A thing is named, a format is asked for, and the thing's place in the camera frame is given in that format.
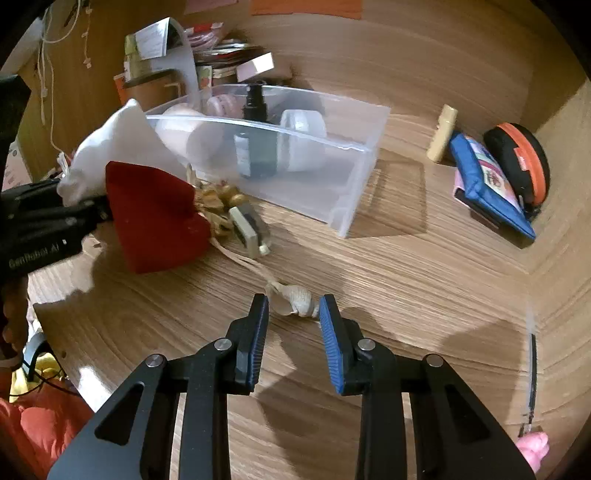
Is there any red velvet pouch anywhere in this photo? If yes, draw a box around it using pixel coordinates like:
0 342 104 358
105 161 211 274

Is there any white cloth drawstring bag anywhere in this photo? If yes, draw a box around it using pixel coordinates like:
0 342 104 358
57 99 185 207

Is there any small beige square bottle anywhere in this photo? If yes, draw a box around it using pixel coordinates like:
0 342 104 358
228 202 271 259

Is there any pink round compact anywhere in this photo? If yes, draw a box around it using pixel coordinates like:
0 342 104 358
205 94 243 119

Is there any dark green spray bottle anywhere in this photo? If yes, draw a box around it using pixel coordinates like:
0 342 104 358
235 84 277 180

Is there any person's right hand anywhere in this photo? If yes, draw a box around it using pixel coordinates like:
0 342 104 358
516 431 550 473

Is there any person's left hand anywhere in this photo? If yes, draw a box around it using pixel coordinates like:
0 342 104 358
1 276 28 354

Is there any brown mug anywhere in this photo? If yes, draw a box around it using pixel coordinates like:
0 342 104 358
122 69 185 111

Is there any white bookend stand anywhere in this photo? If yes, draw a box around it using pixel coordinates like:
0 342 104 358
150 17 201 111

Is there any white paper receipt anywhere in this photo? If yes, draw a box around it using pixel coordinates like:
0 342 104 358
124 17 170 60

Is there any stack of books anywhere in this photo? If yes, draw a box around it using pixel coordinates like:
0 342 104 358
184 22 264 71

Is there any small pink white box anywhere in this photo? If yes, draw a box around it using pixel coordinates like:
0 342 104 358
235 52 274 82

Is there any clear plastic storage bin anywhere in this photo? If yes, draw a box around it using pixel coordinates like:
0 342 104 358
146 84 391 237

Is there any pink sticky note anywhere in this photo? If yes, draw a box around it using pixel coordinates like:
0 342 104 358
184 0 236 15

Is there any blue patchwork pouch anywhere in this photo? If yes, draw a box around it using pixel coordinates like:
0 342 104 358
449 132 536 241

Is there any black orange round case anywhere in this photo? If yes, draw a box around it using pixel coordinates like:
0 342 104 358
483 122 551 220

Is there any cream lotion bottle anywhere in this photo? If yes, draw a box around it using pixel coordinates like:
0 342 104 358
427 104 458 163

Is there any orange paper note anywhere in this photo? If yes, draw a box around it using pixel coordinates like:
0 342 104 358
249 0 363 20

